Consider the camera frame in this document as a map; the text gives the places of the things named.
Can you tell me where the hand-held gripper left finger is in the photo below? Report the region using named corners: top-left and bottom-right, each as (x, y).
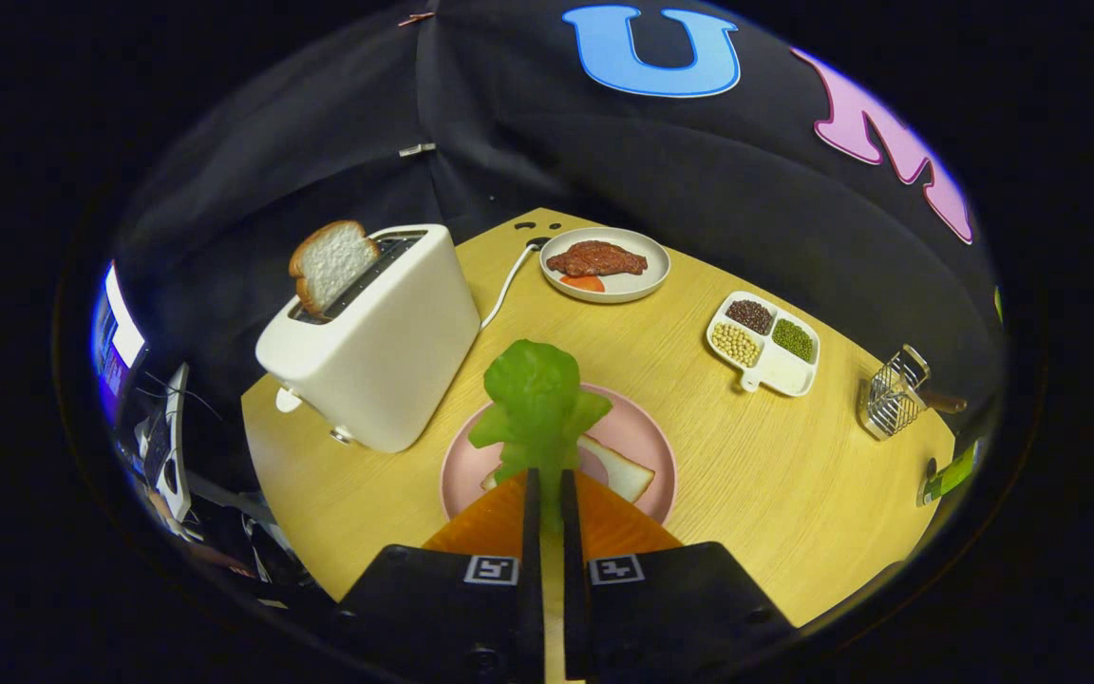
top-left (333, 467), bottom-right (545, 684)

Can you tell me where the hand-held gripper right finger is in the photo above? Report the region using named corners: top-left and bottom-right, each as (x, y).
top-left (561, 467), bottom-right (800, 684)

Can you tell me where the green lettuce leaf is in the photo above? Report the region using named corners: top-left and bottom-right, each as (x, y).
top-left (467, 339), bottom-right (614, 533)

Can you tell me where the toasted white bread slice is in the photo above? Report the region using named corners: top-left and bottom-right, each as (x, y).
top-left (288, 220), bottom-right (381, 317)

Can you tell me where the pink plate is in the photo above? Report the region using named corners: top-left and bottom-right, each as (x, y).
top-left (440, 383), bottom-right (678, 525)

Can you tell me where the white toaster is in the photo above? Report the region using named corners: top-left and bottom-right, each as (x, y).
top-left (255, 224), bottom-right (481, 454)

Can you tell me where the pile of yellow soybeans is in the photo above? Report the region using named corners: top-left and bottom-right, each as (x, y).
top-left (710, 323), bottom-right (762, 367)

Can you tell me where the white divided tray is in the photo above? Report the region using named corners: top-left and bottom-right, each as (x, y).
top-left (706, 291), bottom-right (821, 397)

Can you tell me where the grey plate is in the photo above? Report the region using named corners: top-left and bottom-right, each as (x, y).
top-left (539, 226), bottom-right (671, 304)

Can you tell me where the brown steak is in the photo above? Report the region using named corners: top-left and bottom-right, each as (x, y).
top-left (546, 240), bottom-right (649, 278)

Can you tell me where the pile of dark red beans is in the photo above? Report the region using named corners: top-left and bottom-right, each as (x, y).
top-left (726, 299), bottom-right (776, 335)

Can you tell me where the pile of green beans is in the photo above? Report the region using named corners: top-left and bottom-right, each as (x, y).
top-left (773, 318), bottom-right (816, 362)

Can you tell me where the white-edged screen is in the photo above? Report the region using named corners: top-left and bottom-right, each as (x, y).
top-left (134, 363), bottom-right (192, 523)

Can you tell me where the green bottle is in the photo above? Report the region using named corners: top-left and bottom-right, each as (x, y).
top-left (917, 439), bottom-right (980, 507)

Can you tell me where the black backdrop cloth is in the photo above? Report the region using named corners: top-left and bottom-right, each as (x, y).
top-left (110, 0), bottom-right (1004, 419)

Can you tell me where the lit computer monitor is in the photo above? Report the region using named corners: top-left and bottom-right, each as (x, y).
top-left (91, 261), bottom-right (147, 424)

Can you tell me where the white toaster cable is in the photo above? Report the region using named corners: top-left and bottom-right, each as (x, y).
top-left (481, 239), bottom-right (548, 331)

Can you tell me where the metal wire basket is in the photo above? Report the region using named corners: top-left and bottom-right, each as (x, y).
top-left (858, 344), bottom-right (931, 441)

